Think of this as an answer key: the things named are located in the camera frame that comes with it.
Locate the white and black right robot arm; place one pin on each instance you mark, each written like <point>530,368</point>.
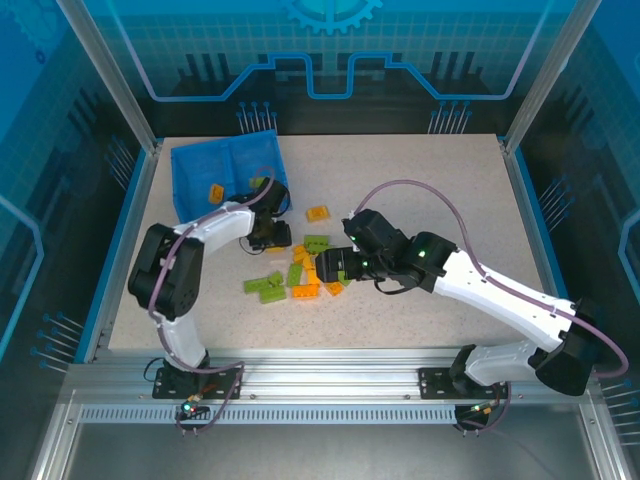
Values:
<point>500,306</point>

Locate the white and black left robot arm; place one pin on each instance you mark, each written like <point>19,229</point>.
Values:
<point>230,227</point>

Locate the right aluminium frame post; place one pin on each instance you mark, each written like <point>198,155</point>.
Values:
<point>550,75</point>

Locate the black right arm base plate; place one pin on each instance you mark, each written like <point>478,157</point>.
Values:
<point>435,385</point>

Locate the small connector board with LED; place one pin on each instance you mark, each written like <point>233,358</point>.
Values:
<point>191,407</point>
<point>480,410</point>

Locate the aluminium frame post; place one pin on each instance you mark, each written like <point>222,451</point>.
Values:
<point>550,75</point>
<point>110,75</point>

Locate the left aluminium frame post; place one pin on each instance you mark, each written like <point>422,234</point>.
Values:
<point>110,75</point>

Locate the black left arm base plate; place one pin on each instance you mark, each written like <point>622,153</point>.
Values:
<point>170,387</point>

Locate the aluminium mounting rail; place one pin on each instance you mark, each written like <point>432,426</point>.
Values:
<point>325,380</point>

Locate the green lego brick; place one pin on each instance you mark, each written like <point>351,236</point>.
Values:
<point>272,295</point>
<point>324,239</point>
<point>295,274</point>
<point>275,278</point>
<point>256,284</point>
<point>346,281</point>
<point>312,244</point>

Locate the blue two-compartment plastic bin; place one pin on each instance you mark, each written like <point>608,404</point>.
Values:
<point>200,165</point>

